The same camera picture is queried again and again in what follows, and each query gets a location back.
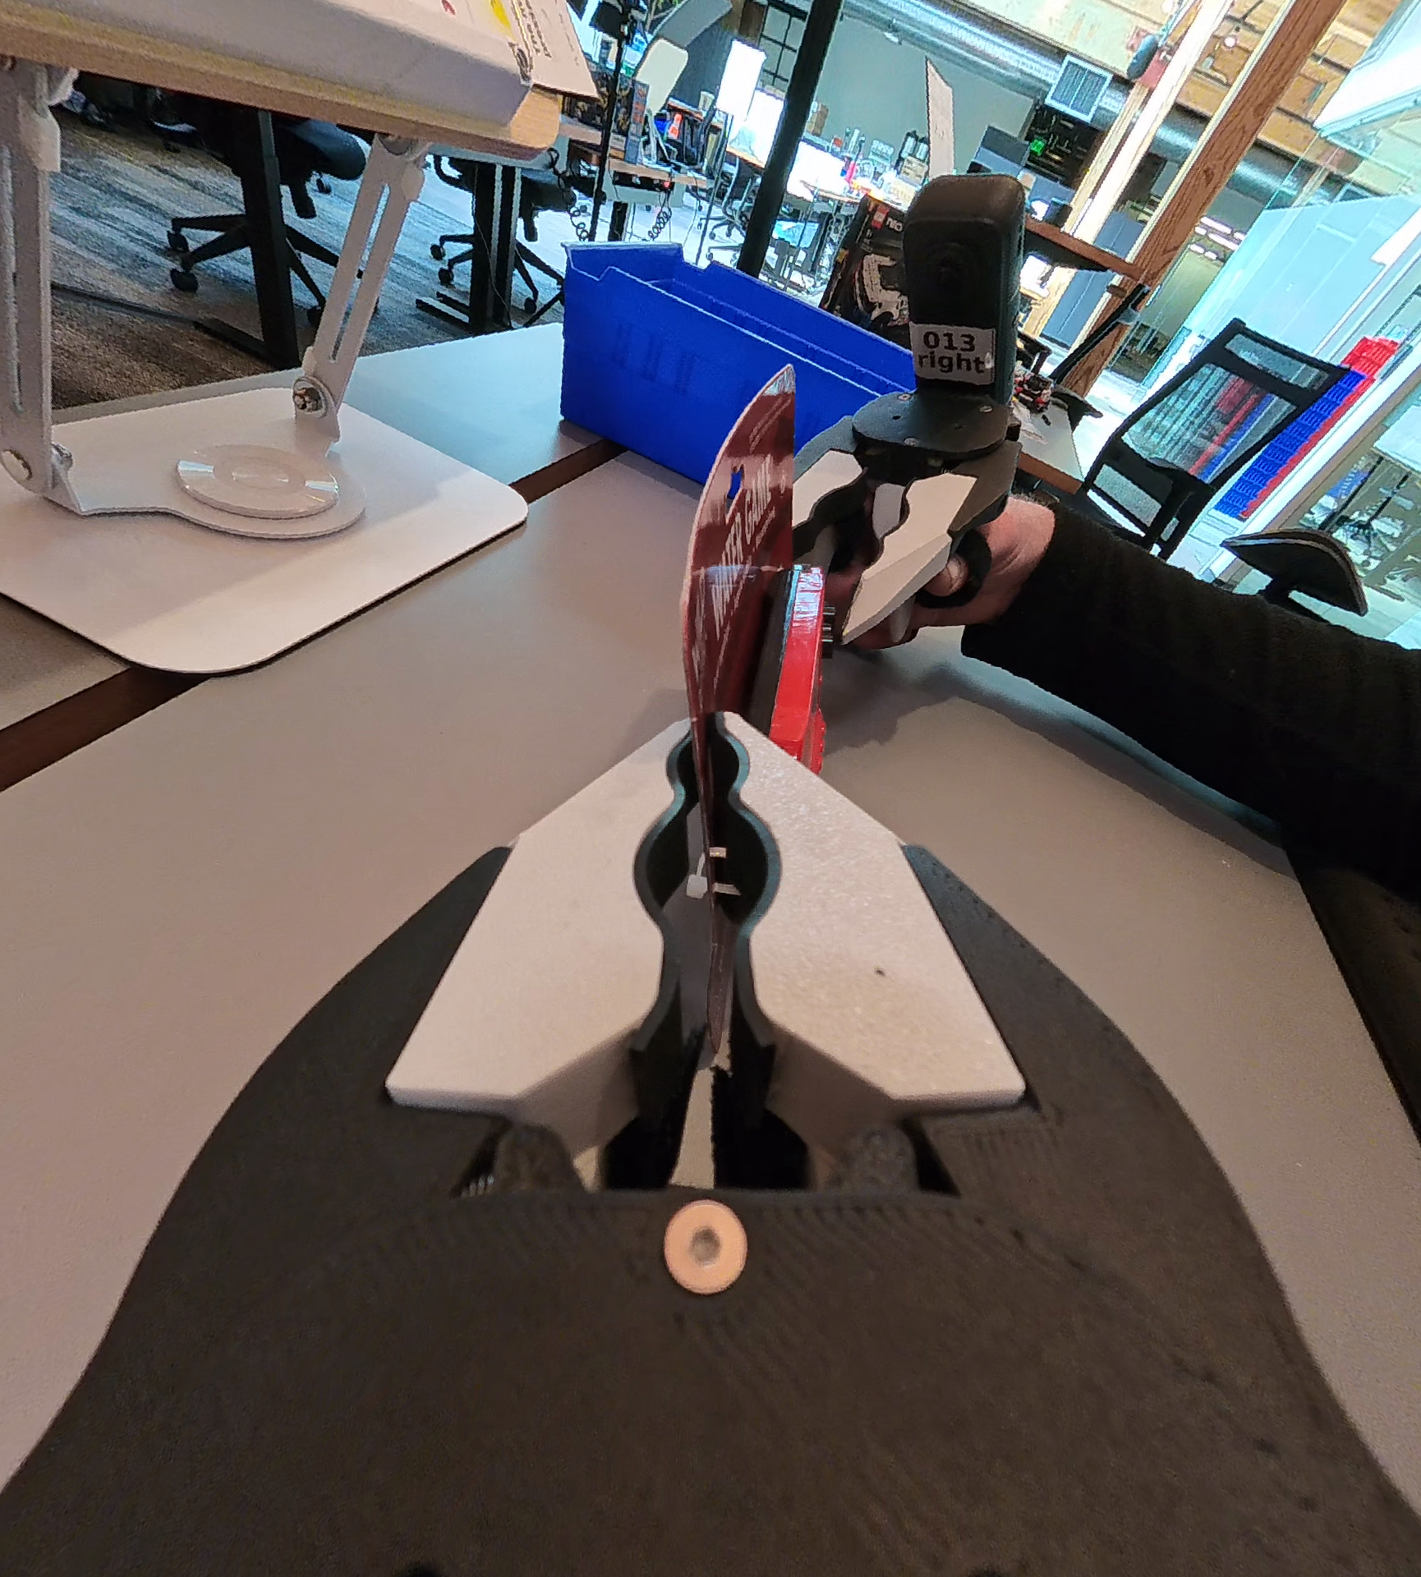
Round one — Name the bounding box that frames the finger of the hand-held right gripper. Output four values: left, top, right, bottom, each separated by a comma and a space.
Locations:
842, 473, 983, 648
790, 423, 903, 574

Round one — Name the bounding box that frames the metal vent grille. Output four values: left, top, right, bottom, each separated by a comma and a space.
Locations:
1044, 54, 1116, 118

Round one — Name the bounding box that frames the person's right forearm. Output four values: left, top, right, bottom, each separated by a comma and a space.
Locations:
962, 504, 1421, 911

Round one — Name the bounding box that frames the wooden post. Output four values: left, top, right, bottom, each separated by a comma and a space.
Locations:
1054, 0, 1353, 395

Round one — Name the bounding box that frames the black printed box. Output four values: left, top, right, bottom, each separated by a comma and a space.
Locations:
821, 190, 911, 331

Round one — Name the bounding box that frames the person's right hand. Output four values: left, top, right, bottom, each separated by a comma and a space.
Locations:
845, 497, 1057, 655

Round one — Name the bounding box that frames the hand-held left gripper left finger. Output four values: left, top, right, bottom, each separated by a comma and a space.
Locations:
387, 717, 712, 1190

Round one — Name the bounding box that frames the slim black chair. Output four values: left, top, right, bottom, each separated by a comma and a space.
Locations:
1047, 282, 1151, 385

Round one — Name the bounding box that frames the tan cardboard panel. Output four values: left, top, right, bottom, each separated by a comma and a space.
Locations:
923, 59, 959, 183

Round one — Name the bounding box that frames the red handheld toy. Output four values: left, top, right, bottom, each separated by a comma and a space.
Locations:
683, 362, 831, 1074

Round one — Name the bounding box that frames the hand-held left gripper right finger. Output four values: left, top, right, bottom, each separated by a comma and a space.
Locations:
716, 707, 1026, 1190

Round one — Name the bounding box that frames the black office chair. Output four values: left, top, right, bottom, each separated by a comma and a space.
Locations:
165, 116, 369, 331

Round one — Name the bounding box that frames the black pole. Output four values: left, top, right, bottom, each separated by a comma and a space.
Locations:
737, 0, 845, 279

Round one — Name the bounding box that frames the wooden stand top board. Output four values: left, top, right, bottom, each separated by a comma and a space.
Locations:
0, 0, 564, 159

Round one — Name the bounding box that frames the black mesh back chair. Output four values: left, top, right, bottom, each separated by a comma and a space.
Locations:
1079, 320, 1353, 561

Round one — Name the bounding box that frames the black chair armrest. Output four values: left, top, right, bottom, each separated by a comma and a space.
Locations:
1220, 528, 1368, 617

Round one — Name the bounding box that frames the blue plastic bin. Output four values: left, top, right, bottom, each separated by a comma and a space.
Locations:
560, 239, 916, 484

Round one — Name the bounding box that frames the wooden side table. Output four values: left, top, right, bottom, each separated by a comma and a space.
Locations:
1011, 394, 1090, 494

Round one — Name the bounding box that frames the stack of blue red crates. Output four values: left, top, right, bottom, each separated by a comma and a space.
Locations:
1215, 335, 1404, 522

